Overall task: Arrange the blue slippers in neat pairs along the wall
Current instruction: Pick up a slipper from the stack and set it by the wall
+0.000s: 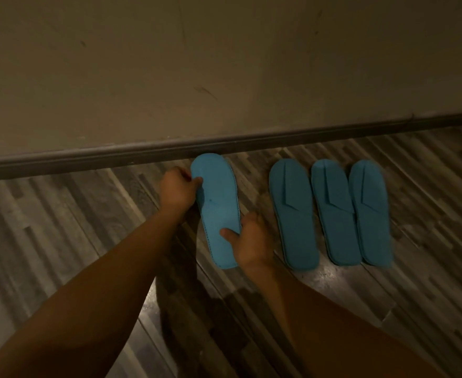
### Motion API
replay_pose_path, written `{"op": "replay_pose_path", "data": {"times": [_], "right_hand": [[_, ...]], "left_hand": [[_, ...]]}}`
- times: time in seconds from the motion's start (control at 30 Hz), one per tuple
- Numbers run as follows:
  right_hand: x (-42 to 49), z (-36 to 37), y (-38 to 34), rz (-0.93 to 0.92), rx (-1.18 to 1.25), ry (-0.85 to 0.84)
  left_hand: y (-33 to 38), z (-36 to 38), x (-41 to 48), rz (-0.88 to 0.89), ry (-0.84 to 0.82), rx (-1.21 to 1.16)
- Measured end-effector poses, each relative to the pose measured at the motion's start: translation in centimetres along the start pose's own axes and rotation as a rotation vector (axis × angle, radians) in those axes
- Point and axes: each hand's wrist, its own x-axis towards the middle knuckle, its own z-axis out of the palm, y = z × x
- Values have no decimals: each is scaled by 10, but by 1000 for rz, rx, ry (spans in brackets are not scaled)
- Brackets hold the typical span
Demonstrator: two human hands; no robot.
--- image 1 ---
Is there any person's right hand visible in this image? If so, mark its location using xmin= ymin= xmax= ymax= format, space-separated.
xmin=220 ymin=212 xmax=275 ymax=271

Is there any person's left hand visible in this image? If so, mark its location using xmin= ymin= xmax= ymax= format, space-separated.
xmin=159 ymin=167 xmax=204 ymax=215

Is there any blue slipper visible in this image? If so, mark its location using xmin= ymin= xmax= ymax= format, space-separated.
xmin=190 ymin=153 xmax=242 ymax=270
xmin=348 ymin=160 xmax=394 ymax=267
xmin=269 ymin=159 xmax=320 ymax=271
xmin=310 ymin=159 xmax=362 ymax=267

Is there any person's left forearm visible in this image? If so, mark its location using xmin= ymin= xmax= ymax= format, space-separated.
xmin=0 ymin=204 xmax=194 ymax=378

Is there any person's right forearm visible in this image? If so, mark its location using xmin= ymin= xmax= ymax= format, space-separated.
xmin=243 ymin=258 xmax=452 ymax=378

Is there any dark grey baseboard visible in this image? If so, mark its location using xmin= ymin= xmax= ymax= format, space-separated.
xmin=0 ymin=111 xmax=462 ymax=182

